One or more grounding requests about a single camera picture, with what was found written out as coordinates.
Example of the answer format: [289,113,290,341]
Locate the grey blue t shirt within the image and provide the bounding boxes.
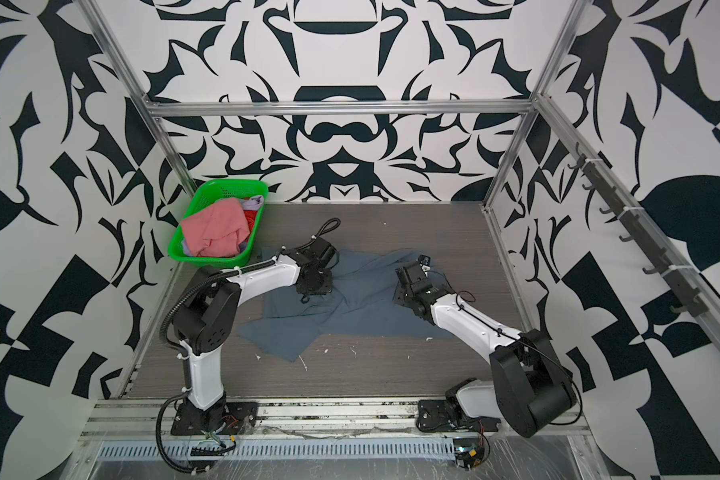
[238,249,452,362]

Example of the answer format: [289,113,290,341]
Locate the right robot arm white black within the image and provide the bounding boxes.
[394,261,583,438]

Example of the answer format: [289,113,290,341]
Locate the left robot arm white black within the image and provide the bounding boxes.
[159,237,338,421]

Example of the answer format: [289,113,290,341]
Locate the red garment in basket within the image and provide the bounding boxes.
[243,210,258,235]

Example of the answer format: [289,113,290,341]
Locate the purple garment in basket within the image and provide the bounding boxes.
[240,195,265,212]

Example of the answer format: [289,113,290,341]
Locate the pink t shirt in basket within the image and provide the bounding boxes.
[180,198,250,258]

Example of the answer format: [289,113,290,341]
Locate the green plastic basket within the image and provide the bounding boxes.
[168,178,269,268]

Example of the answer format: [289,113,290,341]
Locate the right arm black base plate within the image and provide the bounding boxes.
[415,399,474,433]

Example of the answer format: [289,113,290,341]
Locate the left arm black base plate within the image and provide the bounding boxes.
[170,400,259,436]

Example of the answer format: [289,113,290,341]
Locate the small electronics board with wires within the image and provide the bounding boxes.
[453,434,491,470]

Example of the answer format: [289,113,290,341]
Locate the aluminium frame back crossbar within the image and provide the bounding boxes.
[146,99,532,118]

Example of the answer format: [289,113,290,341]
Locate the white slotted cable duct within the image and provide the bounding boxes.
[95,437,457,462]

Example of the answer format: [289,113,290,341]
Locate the aluminium frame left post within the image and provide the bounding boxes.
[75,0,197,196]

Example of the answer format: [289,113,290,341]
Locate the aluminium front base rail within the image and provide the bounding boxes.
[80,394,592,442]

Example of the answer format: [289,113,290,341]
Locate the black wall hook rail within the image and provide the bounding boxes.
[568,142,709,318]

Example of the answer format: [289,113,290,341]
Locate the aluminium frame corner post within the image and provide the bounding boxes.
[482,0,592,212]

